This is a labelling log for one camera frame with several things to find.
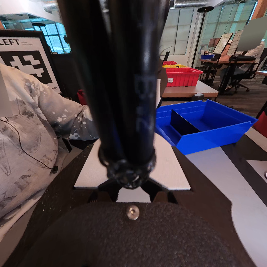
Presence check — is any whiteboard on easel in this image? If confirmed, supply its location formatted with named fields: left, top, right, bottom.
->
left=226, top=30, right=244, bottom=55
left=213, top=32, right=233, bottom=55

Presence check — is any black ethernet cable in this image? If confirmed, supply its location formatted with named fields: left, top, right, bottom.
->
left=57, top=0, right=170, bottom=190

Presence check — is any red storage tote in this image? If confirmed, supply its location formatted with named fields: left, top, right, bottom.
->
left=253, top=111, right=267, bottom=138

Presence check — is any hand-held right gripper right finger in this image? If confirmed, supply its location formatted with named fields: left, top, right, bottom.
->
left=149, top=133, right=191, bottom=191

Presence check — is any black floor lamp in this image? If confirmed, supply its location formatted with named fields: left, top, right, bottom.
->
left=191, top=6, right=214, bottom=68

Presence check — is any blue plastic bin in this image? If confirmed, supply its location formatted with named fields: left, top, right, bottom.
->
left=155, top=100, right=259, bottom=155

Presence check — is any red storage crate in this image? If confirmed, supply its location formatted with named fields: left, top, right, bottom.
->
left=166, top=67, right=203, bottom=87

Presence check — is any black tape strip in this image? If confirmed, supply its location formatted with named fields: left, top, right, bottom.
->
left=222, top=133, right=267, bottom=189

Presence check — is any person's left forearm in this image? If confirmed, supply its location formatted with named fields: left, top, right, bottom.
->
left=0, top=63, right=100, bottom=140

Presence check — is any desk with crates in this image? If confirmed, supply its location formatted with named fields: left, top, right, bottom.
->
left=162, top=79, right=219, bottom=102

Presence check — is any framed marker sign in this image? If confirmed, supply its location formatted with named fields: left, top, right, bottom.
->
left=0, top=29, right=62, bottom=94

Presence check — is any red bag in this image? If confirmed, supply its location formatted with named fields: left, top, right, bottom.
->
left=77, top=90, right=88, bottom=106

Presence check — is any person's torso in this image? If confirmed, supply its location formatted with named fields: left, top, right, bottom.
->
left=0, top=113, right=60, bottom=232

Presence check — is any black office chair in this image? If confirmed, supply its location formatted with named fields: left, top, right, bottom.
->
left=229, top=60, right=264, bottom=92

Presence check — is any black bin divider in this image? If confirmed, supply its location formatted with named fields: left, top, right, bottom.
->
left=171, top=109, right=201, bottom=136

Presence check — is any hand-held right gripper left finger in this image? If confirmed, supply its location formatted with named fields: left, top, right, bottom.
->
left=74, top=139, right=114, bottom=190

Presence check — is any background wooden desk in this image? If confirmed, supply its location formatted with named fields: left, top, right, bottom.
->
left=198, top=58, right=258, bottom=95

